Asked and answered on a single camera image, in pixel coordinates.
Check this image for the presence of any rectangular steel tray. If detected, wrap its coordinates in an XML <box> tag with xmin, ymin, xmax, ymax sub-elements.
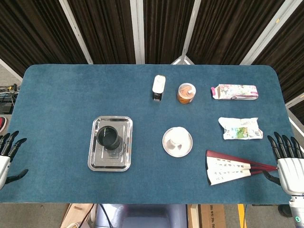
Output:
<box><xmin>87</xmin><ymin>115</ymin><xmax>133</xmax><ymax>171</ymax></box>

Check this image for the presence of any light wooden crate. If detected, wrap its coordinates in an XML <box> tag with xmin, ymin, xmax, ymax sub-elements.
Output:
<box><xmin>60</xmin><ymin>203</ymin><xmax>95</xmax><ymax>228</ymax></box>

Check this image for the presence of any dark brown pleated curtain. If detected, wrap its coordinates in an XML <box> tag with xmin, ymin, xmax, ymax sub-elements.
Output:
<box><xmin>0</xmin><ymin>0</ymin><xmax>304</xmax><ymax>119</ymax></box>

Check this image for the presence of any blue table mat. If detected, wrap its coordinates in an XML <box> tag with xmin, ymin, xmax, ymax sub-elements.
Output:
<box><xmin>0</xmin><ymin>64</ymin><xmax>304</xmax><ymax>205</ymax></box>

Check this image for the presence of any clear jar of rubber bands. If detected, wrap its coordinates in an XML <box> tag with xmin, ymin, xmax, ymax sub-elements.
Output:
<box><xmin>176</xmin><ymin>82</ymin><xmax>197</xmax><ymax>105</ymax></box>

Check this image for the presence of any white partition frame post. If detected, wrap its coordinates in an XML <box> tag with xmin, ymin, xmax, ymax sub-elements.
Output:
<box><xmin>58</xmin><ymin>0</ymin><xmax>94</xmax><ymax>65</ymax></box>
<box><xmin>239</xmin><ymin>0</ymin><xmax>304</xmax><ymax>65</ymax></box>
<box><xmin>170</xmin><ymin>0</ymin><xmax>202</xmax><ymax>65</ymax></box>
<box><xmin>130</xmin><ymin>0</ymin><xmax>146</xmax><ymax>65</ymax></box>

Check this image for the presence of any floral paper carton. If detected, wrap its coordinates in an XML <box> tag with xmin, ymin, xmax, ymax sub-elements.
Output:
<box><xmin>210</xmin><ymin>84</ymin><xmax>259</xmax><ymax>101</ymax></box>

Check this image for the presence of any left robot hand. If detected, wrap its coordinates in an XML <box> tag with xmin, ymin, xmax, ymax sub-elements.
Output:
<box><xmin>0</xmin><ymin>130</ymin><xmax>29</xmax><ymax>190</ymax></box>

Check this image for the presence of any black caster wheel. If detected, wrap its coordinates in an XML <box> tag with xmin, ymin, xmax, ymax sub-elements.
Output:
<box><xmin>277</xmin><ymin>204</ymin><xmax>292</xmax><ymax>218</ymax></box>

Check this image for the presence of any white saucer plate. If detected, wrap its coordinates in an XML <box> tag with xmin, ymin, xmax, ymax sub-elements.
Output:
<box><xmin>162</xmin><ymin>126</ymin><xmax>193</xmax><ymax>158</ymax></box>

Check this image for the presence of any upright wooden plank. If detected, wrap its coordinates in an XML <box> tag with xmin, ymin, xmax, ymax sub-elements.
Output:
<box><xmin>187</xmin><ymin>204</ymin><xmax>199</xmax><ymax>228</ymax></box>

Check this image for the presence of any folding paper fan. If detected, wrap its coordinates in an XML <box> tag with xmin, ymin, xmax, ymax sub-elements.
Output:
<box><xmin>205</xmin><ymin>150</ymin><xmax>278</xmax><ymax>186</ymax></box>

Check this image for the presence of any black cup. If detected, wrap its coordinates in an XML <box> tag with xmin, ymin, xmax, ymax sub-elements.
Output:
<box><xmin>96</xmin><ymin>126</ymin><xmax>124</xmax><ymax>151</ymax></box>

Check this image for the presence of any crumpled snack bag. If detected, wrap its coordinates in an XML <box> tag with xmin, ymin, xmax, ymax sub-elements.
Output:
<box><xmin>218</xmin><ymin>117</ymin><xmax>264</xmax><ymax>141</ymax></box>

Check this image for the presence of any floor cable bundle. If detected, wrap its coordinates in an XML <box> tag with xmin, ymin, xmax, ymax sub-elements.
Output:
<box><xmin>0</xmin><ymin>83</ymin><xmax>19</xmax><ymax>114</ymax></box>

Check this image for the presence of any brown cardboard box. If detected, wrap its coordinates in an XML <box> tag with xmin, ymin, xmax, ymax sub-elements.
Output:
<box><xmin>198</xmin><ymin>204</ymin><xmax>226</xmax><ymax>228</ymax></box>

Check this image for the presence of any small white black bottle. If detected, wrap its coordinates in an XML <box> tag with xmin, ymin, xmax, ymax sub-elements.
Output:
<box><xmin>151</xmin><ymin>75</ymin><xmax>166</xmax><ymax>102</ymax></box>

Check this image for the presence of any white paper cup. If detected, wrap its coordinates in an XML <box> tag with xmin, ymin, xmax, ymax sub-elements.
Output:
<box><xmin>166</xmin><ymin>127</ymin><xmax>190</xmax><ymax>150</ymax></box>

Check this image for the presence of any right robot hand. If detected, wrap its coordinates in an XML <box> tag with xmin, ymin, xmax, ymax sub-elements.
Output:
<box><xmin>262</xmin><ymin>132</ymin><xmax>304</xmax><ymax>197</ymax></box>

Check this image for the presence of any purple robot torso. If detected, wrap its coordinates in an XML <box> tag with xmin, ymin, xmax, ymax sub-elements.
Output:
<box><xmin>95</xmin><ymin>203</ymin><xmax>188</xmax><ymax>228</ymax></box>

